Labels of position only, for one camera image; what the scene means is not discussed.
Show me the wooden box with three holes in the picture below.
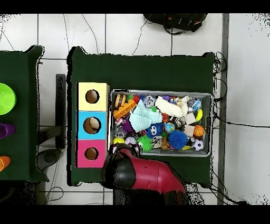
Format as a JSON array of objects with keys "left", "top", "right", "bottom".
[{"left": 75, "top": 82, "right": 111, "bottom": 169}]

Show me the shallow metal mesh bin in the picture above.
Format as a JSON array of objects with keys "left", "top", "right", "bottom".
[{"left": 108, "top": 89, "right": 213, "bottom": 157}]

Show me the mint green cloth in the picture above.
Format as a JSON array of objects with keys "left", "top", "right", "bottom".
[{"left": 129, "top": 99, "right": 163, "bottom": 133}]

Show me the orange building block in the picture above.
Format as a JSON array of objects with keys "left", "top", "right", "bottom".
[{"left": 113, "top": 99, "right": 137, "bottom": 119}]

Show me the toy hamburger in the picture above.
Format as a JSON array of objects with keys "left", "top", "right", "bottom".
[{"left": 114, "top": 93, "right": 127, "bottom": 108}]

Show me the blue fuzzy ball with eyes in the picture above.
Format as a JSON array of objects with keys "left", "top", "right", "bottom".
[{"left": 146, "top": 123, "right": 164, "bottom": 138}]

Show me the green spiky ball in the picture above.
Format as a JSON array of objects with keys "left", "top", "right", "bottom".
[{"left": 136, "top": 135, "right": 153, "bottom": 152}]

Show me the cream cloth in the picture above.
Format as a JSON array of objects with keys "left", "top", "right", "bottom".
[{"left": 155, "top": 95, "right": 191, "bottom": 118}]

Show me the small globe ball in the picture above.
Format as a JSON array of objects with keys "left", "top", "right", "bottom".
[{"left": 163, "top": 122, "right": 176, "bottom": 134}]

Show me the dark green table cloth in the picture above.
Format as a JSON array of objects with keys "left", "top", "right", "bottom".
[
  {"left": 66, "top": 46, "right": 216, "bottom": 189},
  {"left": 0, "top": 45, "right": 49, "bottom": 183}
]

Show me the large blue spiky ball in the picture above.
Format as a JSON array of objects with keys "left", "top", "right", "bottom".
[{"left": 168, "top": 129, "right": 189, "bottom": 150}]

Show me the small orange basketball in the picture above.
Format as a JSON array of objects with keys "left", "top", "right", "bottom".
[{"left": 193, "top": 125, "right": 206, "bottom": 138}]

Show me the small soccer ball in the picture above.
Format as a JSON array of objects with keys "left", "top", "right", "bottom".
[{"left": 191, "top": 138, "right": 205, "bottom": 152}]

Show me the black stand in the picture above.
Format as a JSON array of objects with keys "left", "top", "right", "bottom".
[{"left": 37, "top": 73, "right": 67, "bottom": 150}]

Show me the black backpack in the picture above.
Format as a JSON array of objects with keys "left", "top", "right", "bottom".
[{"left": 143, "top": 13, "right": 208, "bottom": 35}]

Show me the lime green bowl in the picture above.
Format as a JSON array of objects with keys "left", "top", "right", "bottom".
[{"left": 0, "top": 82, "right": 17, "bottom": 116}]

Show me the purple cup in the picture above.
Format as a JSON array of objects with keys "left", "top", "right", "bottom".
[{"left": 0, "top": 123, "right": 16, "bottom": 139}]

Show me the orange cup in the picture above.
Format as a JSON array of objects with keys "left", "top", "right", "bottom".
[{"left": 0, "top": 155, "right": 11, "bottom": 172}]

